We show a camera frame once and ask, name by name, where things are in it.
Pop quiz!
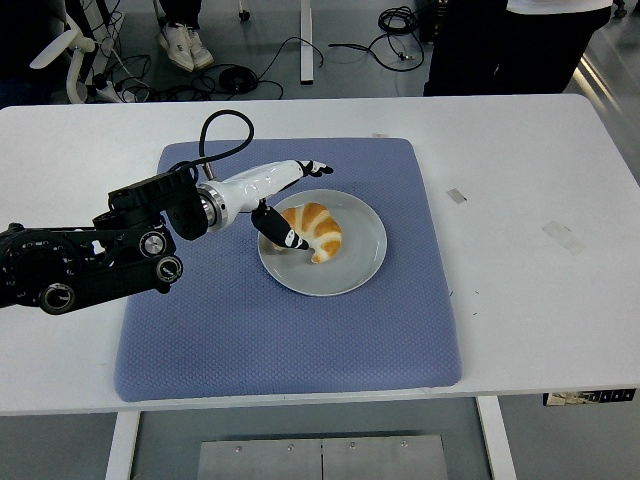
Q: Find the black equipment box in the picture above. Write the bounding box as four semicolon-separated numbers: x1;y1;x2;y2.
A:
418;0;442;44

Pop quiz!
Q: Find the black coiled floor cable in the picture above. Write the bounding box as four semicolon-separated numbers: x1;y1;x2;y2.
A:
329;5;426;71

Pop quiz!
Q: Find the long black floor cable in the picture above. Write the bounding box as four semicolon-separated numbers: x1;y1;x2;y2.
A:
249;36;326;101

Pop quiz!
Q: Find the grey metal plate with screws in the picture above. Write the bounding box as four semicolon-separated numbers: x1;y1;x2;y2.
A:
196;434;448;480

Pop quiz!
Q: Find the grey round plate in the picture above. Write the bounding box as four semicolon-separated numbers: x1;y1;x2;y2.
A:
257;188;389;298

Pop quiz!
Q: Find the person with white shoes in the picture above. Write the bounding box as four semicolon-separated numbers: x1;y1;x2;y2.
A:
152;0;215;73

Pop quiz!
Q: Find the white chair frame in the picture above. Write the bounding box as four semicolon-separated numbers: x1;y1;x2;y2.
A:
29;14;124;105

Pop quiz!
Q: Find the blue quilted mat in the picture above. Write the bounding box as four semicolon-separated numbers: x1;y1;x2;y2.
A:
113;137;463;404

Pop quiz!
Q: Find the white far table leg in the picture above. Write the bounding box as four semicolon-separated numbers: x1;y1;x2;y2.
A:
298;0;315;84

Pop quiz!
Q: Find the croissant bread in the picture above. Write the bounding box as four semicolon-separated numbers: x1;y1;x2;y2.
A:
272;201;344;265

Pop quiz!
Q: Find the white table leg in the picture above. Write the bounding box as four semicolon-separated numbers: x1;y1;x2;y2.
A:
103;410;142;480
475;395;518;480
298;0;315;84

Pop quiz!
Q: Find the person in dark clothing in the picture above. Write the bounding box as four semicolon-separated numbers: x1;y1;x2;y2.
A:
423;0;615;97

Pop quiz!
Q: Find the table control panel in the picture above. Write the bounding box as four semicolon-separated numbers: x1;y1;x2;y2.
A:
543;388;637;407

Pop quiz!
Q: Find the large clear tape piece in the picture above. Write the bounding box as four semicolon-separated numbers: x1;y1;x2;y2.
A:
541;220;585;256

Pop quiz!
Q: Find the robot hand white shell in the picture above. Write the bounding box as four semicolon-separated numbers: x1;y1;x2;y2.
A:
218;158;335;252

